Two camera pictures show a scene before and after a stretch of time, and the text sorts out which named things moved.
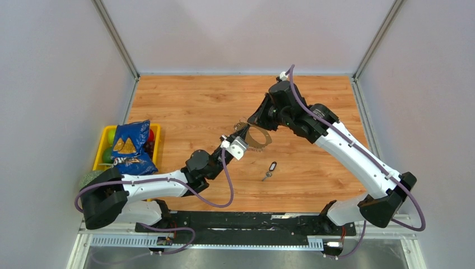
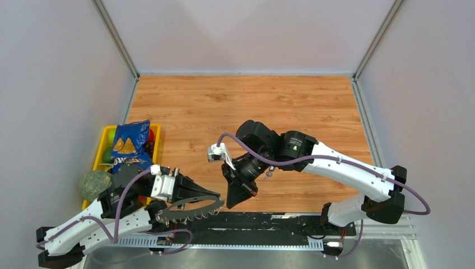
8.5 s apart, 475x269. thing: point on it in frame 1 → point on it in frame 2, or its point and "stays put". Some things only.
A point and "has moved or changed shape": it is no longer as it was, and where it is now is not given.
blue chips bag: [130, 153] stays put
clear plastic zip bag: [251, 144] has moved or changed shape
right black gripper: [259, 117] → [239, 189]
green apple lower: [107, 154] stays put
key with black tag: [271, 168] stays put
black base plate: [246, 223] stays put
